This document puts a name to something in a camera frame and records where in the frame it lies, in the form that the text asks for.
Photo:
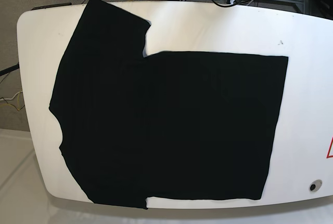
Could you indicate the black T-shirt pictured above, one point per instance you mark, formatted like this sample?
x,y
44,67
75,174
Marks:
x,y
185,125

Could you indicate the red triangle sticker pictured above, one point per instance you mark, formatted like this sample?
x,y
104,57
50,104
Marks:
x,y
329,154

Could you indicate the table grommet hole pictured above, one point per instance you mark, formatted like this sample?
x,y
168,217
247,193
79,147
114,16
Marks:
x,y
315,186

